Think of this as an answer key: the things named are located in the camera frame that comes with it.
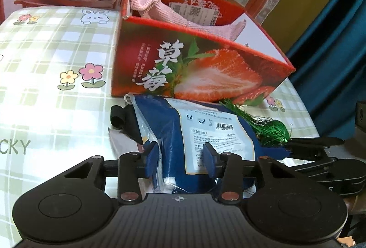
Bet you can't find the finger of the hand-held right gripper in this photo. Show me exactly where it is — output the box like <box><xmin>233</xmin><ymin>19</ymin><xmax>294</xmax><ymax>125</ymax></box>
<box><xmin>288</xmin><ymin>149</ymin><xmax>338</xmax><ymax>172</ymax></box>
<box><xmin>286</xmin><ymin>136</ymin><xmax>345</xmax><ymax>152</ymax></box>

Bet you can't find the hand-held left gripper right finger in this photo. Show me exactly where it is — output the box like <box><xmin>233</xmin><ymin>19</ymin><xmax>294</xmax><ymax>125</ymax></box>
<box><xmin>202</xmin><ymin>143</ymin><xmax>309</xmax><ymax>205</ymax></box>

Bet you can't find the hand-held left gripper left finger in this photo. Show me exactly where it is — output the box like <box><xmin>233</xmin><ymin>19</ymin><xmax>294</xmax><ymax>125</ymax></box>
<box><xmin>65</xmin><ymin>142</ymin><xmax>159</xmax><ymax>206</ymax></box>

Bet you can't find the blue cotton pad packet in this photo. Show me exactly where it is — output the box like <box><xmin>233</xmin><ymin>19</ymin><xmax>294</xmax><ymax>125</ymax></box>
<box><xmin>130</xmin><ymin>93</ymin><xmax>289</xmax><ymax>195</ymax></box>

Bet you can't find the green tassel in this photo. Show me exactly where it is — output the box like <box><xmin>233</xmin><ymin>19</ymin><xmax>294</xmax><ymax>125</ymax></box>
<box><xmin>219</xmin><ymin>98</ymin><xmax>291</xmax><ymax>147</ymax></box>

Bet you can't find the red strawberry cardboard box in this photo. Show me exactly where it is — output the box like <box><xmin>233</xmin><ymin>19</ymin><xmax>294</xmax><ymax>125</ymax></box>
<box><xmin>111</xmin><ymin>0</ymin><xmax>296</xmax><ymax>107</ymax></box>

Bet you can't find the pink knit cloth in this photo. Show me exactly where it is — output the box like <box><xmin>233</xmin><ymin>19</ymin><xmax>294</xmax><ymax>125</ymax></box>
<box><xmin>127</xmin><ymin>0</ymin><xmax>247</xmax><ymax>43</ymax></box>

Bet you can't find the translucent plastic packet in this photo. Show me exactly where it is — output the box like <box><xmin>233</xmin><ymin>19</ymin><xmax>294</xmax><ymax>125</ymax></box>
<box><xmin>107</xmin><ymin>127</ymin><xmax>150</xmax><ymax>163</ymax></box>

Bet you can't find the teal curtain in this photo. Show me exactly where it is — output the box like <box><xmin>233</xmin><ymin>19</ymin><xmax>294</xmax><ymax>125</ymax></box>
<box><xmin>286</xmin><ymin>0</ymin><xmax>366</xmax><ymax>140</ymax></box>

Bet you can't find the yellow curtain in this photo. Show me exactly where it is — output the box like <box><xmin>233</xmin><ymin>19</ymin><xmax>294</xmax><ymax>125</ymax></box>
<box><xmin>263</xmin><ymin>0</ymin><xmax>358</xmax><ymax>48</ymax></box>

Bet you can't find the green checked tablecloth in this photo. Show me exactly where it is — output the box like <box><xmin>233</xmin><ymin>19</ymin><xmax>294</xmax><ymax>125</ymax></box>
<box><xmin>0</xmin><ymin>6</ymin><xmax>322</xmax><ymax>248</ymax></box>

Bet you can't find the black fabric strap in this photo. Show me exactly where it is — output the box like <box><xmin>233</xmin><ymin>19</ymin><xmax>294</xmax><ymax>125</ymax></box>
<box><xmin>110</xmin><ymin>105</ymin><xmax>143</xmax><ymax>146</ymax></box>

